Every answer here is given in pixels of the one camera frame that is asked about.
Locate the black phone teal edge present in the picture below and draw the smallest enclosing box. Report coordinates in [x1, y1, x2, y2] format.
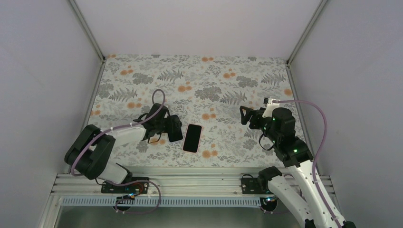
[166, 115, 183, 143]

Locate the pink phone case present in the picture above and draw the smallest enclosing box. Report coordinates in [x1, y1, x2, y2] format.
[182, 123, 203, 154]

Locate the black phone pink edge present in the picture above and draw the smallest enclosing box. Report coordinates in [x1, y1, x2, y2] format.
[182, 124, 202, 153]

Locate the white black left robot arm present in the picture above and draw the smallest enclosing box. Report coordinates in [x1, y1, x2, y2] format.
[64, 103, 182, 192]

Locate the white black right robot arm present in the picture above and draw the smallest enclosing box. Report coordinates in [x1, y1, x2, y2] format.
[240, 106, 355, 228]

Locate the floral patterned table mat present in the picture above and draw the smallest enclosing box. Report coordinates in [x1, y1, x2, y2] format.
[89, 55, 297, 168]

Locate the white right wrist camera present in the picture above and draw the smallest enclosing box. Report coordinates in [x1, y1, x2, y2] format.
[262, 97, 280, 118]

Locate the right aluminium corner post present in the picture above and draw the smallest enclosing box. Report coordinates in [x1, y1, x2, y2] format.
[286, 0, 329, 67]

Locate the aluminium corner post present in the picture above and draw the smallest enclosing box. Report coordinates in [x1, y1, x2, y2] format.
[286, 0, 329, 67]
[67, 0, 106, 63]

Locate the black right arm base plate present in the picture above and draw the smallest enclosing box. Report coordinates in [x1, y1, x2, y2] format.
[240, 174, 270, 195]

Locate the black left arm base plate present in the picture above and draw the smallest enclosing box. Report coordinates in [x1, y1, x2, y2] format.
[101, 177, 149, 195]

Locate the grey slotted cable duct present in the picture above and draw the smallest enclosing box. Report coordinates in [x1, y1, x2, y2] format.
[61, 196, 261, 208]

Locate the aluminium front rail frame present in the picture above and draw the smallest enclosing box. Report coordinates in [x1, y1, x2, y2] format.
[39, 167, 275, 228]

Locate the left aluminium corner post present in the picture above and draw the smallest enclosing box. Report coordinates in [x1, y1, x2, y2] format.
[67, 0, 106, 63]

